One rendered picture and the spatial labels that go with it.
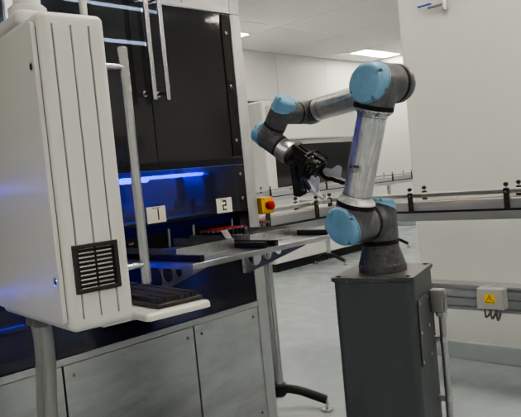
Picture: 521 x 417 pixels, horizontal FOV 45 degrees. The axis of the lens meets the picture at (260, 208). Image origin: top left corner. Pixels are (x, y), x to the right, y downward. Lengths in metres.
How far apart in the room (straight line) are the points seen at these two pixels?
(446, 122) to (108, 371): 2.27
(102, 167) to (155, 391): 1.08
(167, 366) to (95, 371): 0.30
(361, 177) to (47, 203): 0.86
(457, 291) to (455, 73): 1.23
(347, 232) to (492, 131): 1.81
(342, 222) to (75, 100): 0.82
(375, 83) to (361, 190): 0.31
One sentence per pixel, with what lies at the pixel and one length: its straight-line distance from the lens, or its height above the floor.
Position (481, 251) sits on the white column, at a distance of 3.63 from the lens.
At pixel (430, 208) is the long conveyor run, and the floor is 0.90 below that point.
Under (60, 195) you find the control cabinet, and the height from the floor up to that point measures 1.12.
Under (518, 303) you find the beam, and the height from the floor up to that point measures 0.48.
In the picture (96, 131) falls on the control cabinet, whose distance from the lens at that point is 1.59.
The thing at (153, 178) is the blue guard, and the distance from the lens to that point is 2.36.
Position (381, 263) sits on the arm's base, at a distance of 1.99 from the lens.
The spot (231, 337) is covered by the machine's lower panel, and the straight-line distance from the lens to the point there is 2.63.
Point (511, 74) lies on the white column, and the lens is 3.52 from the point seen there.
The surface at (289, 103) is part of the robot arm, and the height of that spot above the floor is 1.35.
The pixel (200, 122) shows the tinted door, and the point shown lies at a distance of 2.54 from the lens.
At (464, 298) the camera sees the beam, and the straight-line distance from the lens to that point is 3.05.
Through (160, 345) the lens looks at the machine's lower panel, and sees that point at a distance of 2.40.
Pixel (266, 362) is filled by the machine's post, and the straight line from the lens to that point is 2.80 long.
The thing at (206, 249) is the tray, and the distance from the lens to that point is 2.16.
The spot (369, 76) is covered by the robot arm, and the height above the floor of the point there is 1.37.
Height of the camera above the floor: 1.13
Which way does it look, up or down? 3 degrees down
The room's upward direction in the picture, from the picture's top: 5 degrees counter-clockwise
